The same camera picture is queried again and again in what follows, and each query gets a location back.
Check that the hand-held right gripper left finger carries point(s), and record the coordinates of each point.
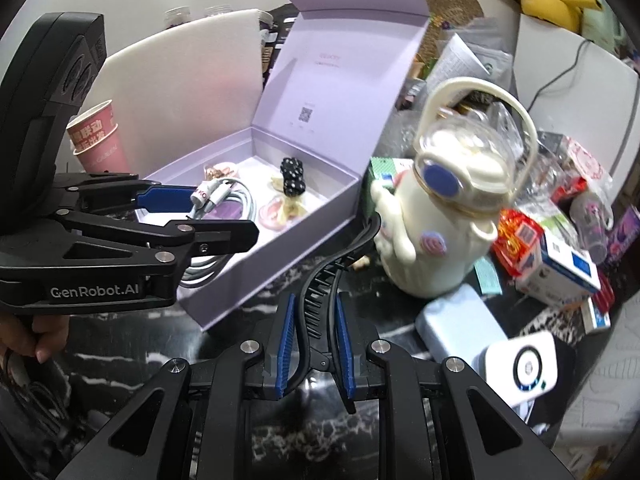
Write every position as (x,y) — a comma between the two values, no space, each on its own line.
(285,350)

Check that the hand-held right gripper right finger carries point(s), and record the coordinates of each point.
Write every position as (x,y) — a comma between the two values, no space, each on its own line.
(345,360)

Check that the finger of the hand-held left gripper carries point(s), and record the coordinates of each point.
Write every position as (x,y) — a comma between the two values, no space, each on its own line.
(215,240)
(160,196)

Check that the purple rectangular carton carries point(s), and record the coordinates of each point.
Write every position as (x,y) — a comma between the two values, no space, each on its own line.
(227,210)

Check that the pink blush compact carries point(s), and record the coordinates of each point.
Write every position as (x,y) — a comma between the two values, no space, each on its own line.
(272,215)

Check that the black hair claw clip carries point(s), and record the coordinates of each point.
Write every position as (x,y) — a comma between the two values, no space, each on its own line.
(325,280)

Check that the pale yellow hair claw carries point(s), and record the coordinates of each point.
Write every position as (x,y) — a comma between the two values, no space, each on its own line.
(295,205)

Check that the black polka-dot hair bow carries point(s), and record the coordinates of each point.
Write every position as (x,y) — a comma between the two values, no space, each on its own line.
(291,175)

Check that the lavender gift box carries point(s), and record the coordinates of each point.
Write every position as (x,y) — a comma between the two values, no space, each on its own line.
(325,85)

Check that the person's left hand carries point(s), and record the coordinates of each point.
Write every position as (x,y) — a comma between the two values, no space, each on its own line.
(25,340)

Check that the pink paper cup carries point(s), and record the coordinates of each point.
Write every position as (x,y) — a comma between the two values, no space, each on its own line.
(100,150)

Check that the cream flower charm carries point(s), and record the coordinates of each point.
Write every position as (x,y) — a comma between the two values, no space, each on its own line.
(361,261)

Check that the white cutting board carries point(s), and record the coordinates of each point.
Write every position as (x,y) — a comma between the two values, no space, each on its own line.
(200,85)

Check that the light blue power bank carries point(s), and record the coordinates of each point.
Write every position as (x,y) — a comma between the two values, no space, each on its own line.
(460,325)

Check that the cream cartoon water bottle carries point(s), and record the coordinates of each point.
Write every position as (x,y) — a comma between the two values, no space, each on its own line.
(435,255)

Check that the white round-display power bank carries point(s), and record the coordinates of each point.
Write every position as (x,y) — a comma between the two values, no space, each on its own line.
(505,360)

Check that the clear glass jar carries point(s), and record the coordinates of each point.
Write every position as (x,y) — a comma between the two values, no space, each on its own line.
(177,16)
(220,10)

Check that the teal paper sachet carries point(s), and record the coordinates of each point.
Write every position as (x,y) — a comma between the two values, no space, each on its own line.
(487,275)

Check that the green patterned box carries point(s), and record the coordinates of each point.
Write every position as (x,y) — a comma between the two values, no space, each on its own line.
(387,170)

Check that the black printed packet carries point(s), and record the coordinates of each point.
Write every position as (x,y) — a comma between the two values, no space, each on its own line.
(272,45)

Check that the red snack packet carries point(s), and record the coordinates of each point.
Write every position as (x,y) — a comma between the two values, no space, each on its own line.
(510,240)

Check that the white blue medicine box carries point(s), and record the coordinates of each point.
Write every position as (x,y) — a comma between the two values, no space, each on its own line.
(565,265)

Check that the small white blue box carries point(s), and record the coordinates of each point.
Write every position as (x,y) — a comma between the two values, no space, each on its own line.
(595,317)

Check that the grey quilted cushion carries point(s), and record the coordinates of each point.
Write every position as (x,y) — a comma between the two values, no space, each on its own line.
(615,375)

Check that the clear printed plastic cup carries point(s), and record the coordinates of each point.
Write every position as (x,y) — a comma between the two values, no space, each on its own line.
(590,220)

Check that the clear plastic bag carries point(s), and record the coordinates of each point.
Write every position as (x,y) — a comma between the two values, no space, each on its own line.
(500,115)

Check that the printed paper leaflet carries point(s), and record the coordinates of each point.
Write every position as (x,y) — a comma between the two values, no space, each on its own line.
(457,60)

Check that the purple drink can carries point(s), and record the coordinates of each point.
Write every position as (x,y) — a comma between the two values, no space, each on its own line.
(627,232)

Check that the white pink printed bag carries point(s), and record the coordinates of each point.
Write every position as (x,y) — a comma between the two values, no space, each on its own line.
(585,160)

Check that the silver foil pouch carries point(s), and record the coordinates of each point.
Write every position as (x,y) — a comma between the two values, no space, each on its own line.
(492,65)

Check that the round woven trivet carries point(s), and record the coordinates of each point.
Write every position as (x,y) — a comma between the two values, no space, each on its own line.
(455,5)

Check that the white refrigerator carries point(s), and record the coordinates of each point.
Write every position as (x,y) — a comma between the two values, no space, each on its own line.
(575,85)

